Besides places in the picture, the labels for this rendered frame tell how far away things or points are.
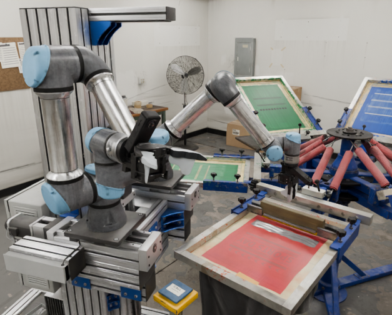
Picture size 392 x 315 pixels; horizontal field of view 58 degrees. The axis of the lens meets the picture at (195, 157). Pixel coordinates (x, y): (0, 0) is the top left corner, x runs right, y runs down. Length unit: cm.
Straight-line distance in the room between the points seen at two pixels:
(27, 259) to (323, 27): 547
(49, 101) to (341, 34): 530
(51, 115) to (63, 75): 12
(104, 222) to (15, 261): 36
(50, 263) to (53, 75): 66
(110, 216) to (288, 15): 547
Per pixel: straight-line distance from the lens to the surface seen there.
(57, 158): 118
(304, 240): 189
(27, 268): 147
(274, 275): 163
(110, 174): 96
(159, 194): 175
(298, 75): 630
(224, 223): 190
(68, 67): 113
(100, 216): 132
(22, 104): 496
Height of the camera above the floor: 193
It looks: 19 degrees down
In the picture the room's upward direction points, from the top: straight up
